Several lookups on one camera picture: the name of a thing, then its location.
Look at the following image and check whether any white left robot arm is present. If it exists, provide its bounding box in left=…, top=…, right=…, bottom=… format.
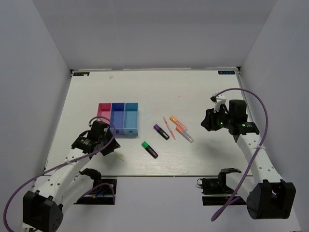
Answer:
left=23, top=119, right=120, bottom=232

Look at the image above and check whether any green cap black highlighter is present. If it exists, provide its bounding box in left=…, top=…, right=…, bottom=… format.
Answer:
left=141, top=141, right=158, bottom=159

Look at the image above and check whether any corner table label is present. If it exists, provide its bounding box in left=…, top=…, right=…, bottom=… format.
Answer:
left=218, top=70, right=235, bottom=75
left=73, top=72, right=90, bottom=76

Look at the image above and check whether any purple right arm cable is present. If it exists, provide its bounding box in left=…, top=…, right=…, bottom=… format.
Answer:
left=211, top=88, right=269, bottom=222

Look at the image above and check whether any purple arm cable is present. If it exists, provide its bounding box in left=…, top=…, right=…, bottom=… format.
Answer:
left=211, top=88, right=269, bottom=222
left=4, top=116, right=116, bottom=232

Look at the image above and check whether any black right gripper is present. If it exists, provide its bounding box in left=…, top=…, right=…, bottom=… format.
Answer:
left=201, top=104, right=234, bottom=131

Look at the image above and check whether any thin yellow highlighter pen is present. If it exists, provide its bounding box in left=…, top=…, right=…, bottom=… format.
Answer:
left=114, top=152, right=125, bottom=162

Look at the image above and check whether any yellow cap pink highlighter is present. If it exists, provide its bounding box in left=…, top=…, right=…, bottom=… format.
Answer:
left=169, top=116, right=187, bottom=131

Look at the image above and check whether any left corner table label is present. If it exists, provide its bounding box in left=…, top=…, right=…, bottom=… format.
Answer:
left=73, top=72, right=90, bottom=76

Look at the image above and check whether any light blue plastic drawer bin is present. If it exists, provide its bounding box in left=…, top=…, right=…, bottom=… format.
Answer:
left=124, top=103, right=139, bottom=136

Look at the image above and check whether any right corner table label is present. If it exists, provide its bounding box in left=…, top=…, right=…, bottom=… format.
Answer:
left=218, top=70, right=235, bottom=75

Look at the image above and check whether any purple cap black highlighter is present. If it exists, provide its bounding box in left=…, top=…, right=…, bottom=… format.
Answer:
left=153, top=124, right=169, bottom=140

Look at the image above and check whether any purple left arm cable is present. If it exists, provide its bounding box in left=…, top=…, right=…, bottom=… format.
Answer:
left=4, top=116, right=116, bottom=232

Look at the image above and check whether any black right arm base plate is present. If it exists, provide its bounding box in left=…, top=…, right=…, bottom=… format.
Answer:
left=197, top=168, right=242, bottom=206

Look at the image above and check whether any dark blue plastic drawer bin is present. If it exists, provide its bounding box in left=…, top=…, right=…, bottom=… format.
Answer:
left=111, top=103, right=125, bottom=135

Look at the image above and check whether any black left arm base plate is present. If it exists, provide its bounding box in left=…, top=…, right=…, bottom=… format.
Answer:
left=75, top=178, right=117, bottom=205

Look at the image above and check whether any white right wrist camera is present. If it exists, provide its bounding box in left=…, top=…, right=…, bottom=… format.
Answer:
left=211, top=93, right=226, bottom=113

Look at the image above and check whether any thin pink highlighter pen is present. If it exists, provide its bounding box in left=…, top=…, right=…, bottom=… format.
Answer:
left=163, top=116, right=176, bottom=140

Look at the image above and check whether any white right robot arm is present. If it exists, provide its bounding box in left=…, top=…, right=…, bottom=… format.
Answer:
left=201, top=95, right=296, bottom=219

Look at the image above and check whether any orange cap clear highlighter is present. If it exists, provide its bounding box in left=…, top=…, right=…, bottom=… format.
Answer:
left=176, top=126, right=194, bottom=143

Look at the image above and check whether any pink plastic drawer bin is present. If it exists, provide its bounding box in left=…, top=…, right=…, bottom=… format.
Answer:
left=97, top=103, right=112, bottom=119

